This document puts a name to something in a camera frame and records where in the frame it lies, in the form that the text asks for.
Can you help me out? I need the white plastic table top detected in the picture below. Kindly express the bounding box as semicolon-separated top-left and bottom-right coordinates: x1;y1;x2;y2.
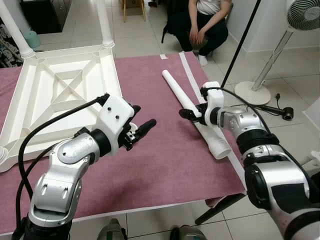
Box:
0;44;133;173

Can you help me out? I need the long white tape strip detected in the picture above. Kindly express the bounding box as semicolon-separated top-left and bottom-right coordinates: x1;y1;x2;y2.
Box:
178;51;247;188

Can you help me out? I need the pink table cloth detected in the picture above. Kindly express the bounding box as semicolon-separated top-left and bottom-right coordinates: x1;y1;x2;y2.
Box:
0;52;248;223

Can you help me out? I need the white standing fan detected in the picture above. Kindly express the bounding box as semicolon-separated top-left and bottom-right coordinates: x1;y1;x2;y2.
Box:
234;0;320;106

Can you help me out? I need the black slanted pole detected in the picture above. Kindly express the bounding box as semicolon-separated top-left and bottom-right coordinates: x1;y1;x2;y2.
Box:
220;0;263;88

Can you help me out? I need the black hair dryer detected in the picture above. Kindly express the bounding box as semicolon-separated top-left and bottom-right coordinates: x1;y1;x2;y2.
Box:
255;92;295;122

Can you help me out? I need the seated person in white shirt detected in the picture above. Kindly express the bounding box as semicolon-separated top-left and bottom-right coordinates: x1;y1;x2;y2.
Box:
162;0;233;67

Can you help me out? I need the robot left leg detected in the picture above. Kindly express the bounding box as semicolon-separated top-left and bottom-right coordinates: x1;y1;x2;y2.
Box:
96;218;129;240

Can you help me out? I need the black slanted furniture leg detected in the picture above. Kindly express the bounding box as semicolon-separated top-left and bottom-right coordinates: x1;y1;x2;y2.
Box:
195;194;246;226

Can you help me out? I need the white flat board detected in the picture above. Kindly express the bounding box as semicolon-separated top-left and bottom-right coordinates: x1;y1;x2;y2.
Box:
306;97;320;126

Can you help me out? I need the black cabinet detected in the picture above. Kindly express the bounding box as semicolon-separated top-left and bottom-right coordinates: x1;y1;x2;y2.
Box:
20;0;73;35

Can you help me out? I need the clothes rack with dark clothes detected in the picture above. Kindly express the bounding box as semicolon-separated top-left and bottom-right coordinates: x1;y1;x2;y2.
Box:
0;20;23;68

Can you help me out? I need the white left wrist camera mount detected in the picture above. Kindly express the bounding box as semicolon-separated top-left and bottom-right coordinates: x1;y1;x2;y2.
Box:
95;95;137;156

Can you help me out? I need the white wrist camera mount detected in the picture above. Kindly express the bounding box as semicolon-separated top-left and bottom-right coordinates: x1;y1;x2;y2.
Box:
95;95;137;156
200;81;225;126

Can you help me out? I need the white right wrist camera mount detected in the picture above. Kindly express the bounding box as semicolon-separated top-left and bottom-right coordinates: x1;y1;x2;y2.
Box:
200;81;225;126

